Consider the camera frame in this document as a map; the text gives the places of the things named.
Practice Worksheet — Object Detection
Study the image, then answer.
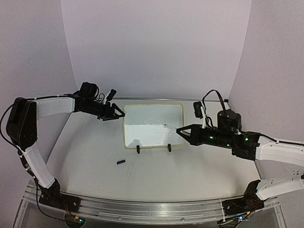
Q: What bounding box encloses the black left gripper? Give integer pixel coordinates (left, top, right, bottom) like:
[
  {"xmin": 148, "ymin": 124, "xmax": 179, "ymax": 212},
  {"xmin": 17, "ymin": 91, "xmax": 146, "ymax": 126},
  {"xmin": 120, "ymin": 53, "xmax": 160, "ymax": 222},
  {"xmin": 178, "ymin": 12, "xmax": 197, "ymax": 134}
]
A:
[{"xmin": 82, "ymin": 98, "xmax": 125, "ymax": 120}]

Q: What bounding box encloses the white marker pen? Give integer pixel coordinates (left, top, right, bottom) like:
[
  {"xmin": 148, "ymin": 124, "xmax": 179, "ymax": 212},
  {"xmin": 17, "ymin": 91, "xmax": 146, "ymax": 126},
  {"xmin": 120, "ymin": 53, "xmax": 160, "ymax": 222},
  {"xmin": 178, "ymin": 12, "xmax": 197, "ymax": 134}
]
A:
[{"xmin": 164, "ymin": 124, "xmax": 177, "ymax": 131}]

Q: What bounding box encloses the yellow framed small whiteboard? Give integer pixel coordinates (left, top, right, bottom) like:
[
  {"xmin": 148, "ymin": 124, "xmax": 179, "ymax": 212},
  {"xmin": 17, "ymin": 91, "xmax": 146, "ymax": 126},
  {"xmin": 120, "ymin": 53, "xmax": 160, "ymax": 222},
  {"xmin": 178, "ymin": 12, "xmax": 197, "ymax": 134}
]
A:
[{"xmin": 123, "ymin": 103, "xmax": 184, "ymax": 149}]

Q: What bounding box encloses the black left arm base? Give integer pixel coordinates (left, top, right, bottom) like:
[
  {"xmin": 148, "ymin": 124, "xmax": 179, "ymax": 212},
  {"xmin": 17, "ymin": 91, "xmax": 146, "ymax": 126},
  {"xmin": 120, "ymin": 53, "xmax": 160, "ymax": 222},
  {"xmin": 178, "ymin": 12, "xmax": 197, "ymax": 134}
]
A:
[{"xmin": 38, "ymin": 179, "xmax": 81, "ymax": 212}]

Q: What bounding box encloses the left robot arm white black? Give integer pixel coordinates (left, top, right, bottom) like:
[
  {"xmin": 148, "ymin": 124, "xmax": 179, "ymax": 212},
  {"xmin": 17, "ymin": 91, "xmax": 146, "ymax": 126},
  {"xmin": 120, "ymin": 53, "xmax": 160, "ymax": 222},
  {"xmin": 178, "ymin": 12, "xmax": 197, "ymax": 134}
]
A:
[{"xmin": 4, "ymin": 82, "xmax": 125, "ymax": 207}]

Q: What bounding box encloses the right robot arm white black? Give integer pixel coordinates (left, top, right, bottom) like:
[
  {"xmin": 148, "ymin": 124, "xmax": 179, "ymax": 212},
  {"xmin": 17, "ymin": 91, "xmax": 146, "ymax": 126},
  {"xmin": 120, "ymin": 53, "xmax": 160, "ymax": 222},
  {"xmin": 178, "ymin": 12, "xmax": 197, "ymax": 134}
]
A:
[{"xmin": 176, "ymin": 109, "xmax": 304, "ymax": 200}]

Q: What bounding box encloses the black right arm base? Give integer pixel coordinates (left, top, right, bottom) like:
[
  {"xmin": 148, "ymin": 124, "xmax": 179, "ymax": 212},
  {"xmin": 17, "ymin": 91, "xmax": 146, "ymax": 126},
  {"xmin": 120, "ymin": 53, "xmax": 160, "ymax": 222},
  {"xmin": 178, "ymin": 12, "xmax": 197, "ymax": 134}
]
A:
[{"xmin": 222, "ymin": 180, "xmax": 264, "ymax": 216}]

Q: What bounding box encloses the black left whiteboard foot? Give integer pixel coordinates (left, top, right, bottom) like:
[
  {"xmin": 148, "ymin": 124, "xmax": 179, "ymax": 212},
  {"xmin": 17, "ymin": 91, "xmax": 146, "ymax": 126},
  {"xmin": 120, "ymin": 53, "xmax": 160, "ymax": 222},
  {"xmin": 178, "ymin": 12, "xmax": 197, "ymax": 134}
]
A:
[{"xmin": 136, "ymin": 145, "xmax": 140, "ymax": 154}]

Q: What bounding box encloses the aluminium back table rail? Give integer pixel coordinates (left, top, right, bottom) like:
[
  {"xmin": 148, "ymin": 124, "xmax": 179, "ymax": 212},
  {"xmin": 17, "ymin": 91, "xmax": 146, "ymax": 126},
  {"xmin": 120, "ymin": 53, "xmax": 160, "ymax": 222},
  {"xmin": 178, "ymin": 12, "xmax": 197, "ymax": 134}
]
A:
[{"xmin": 114, "ymin": 97, "xmax": 220, "ymax": 102}]

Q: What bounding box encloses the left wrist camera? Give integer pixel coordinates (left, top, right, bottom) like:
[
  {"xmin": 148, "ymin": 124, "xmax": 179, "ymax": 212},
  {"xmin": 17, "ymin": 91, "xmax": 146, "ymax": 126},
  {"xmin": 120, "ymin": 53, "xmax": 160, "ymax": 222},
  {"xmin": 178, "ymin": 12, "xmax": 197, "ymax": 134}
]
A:
[{"xmin": 104, "ymin": 89, "xmax": 117, "ymax": 103}]

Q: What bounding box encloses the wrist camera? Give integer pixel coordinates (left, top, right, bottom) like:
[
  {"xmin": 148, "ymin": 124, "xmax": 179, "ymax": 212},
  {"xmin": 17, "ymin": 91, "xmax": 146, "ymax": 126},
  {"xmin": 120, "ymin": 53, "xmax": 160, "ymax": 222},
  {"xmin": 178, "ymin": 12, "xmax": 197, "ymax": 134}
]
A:
[
  {"xmin": 193, "ymin": 101, "xmax": 203, "ymax": 119},
  {"xmin": 104, "ymin": 89, "xmax": 117, "ymax": 103}
]

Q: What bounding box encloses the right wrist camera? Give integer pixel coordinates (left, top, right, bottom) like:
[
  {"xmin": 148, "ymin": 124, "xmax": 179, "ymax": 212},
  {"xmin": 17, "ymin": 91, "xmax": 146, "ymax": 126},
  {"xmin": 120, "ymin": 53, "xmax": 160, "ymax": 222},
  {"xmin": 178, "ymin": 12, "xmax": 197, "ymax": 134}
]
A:
[{"xmin": 193, "ymin": 101, "xmax": 203, "ymax": 119}]

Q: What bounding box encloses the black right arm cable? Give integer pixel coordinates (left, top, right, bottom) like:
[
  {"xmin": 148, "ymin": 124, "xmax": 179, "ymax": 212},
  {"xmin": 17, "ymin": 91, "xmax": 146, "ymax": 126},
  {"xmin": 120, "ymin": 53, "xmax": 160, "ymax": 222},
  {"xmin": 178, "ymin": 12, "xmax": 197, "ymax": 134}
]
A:
[{"xmin": 201, "ymin": 89, "xmax": 228, "ymax": 112}]

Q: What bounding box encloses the aluminium front rail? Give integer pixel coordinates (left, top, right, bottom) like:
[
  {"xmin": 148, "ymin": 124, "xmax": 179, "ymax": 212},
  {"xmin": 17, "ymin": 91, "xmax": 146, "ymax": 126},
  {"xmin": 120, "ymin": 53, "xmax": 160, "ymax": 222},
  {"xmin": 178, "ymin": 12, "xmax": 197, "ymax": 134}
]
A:
[{"xmin": 13, "ymin": 182, "xmax": 286, "ymax": 228}]

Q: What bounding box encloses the left base cable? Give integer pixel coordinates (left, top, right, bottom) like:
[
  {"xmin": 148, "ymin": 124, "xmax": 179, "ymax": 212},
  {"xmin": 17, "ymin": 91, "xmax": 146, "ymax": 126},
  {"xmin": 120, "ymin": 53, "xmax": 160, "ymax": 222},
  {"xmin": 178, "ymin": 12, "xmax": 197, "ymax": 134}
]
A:
[{"xmin": 37, "ymin": 194, "xmax": 81, "ymax": 224}]

